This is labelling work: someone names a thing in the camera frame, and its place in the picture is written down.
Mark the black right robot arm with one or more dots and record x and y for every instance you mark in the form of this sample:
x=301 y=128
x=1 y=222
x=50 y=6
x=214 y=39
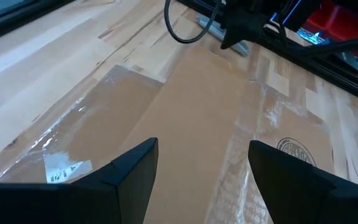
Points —
x=291 y=12

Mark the metal rack with red bins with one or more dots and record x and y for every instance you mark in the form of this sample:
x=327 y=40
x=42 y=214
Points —
x=337 y=21

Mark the box opener tool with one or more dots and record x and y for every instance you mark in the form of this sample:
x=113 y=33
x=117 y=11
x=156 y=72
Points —
x=216 y=31

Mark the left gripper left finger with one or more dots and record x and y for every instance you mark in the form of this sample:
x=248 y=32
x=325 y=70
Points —
x=73 y=205

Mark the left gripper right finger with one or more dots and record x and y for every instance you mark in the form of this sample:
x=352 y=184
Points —
x=306 y=202

